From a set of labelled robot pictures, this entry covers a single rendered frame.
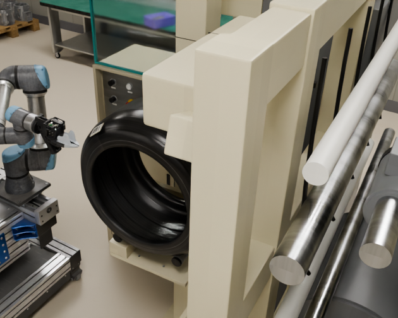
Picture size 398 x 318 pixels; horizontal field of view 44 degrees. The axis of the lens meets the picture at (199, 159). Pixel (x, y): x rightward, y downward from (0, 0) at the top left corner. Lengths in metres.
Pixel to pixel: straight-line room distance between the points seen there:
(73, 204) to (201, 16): 2.25
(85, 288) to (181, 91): 2.10
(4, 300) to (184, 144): 1.92
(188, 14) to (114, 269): 1.86
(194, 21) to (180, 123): 0.79
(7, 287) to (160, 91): 1.93
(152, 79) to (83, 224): 2.42
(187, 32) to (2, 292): 1.76
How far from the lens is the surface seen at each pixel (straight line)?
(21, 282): 2.91
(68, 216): 3.65
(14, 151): 2.62
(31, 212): 2.67
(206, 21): 1.83
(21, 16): 7.40
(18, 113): 2.17
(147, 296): 3.03
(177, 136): 1.12
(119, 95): 2.73
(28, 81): 2.50
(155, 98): 1.25
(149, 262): 2.08
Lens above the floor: 2.26
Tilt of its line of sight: 33 degrees down
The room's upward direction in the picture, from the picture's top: 2 degrees clockwise
